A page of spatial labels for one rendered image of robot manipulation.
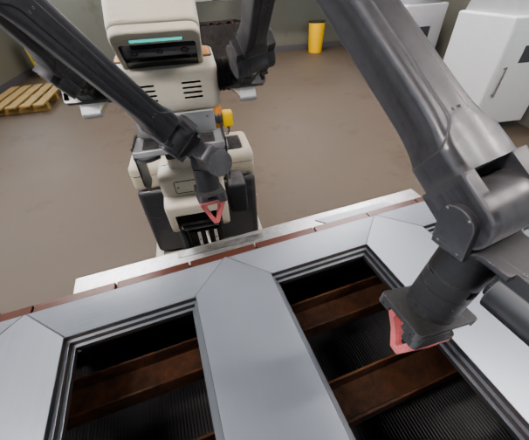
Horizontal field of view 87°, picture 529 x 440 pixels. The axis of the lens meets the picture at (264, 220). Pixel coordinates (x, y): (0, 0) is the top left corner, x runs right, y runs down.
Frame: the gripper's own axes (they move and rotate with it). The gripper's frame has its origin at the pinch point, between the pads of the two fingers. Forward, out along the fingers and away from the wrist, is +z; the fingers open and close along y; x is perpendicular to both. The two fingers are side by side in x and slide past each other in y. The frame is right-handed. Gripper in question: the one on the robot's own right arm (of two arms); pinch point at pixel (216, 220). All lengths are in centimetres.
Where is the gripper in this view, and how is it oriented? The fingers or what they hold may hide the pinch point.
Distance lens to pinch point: 75.3
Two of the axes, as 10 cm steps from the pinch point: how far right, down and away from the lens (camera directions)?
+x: -9.3, 2.6, -2.5
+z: 1.2, 8.8, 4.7
